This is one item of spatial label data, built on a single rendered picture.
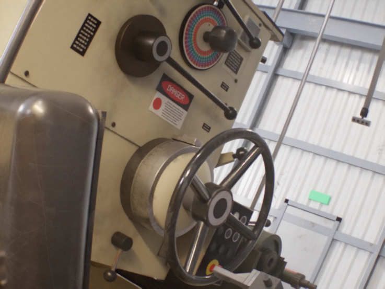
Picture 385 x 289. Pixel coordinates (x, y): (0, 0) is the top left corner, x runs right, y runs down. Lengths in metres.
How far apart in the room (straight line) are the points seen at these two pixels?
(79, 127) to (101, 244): 0.86
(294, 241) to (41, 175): 8.78
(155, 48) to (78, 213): 0.72
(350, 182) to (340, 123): 1.16
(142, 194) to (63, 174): 0.78
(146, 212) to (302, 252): 7.91
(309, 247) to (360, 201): 1.17
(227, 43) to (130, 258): 0.59
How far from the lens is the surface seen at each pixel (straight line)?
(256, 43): 1.46
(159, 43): 1.15
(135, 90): 1.23
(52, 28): 1.06
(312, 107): 9.96
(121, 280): 1.86
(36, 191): 0.44
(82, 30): 1.10
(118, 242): 1.29
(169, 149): 1.24
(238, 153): 1.54
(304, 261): 9.02
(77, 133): 0.45
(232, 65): 1.48
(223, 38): 1.29
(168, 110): 1.32
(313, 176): 9.42
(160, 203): 1.22
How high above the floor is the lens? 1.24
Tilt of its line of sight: 7 degrees up
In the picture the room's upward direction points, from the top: 24 degrees clockwise
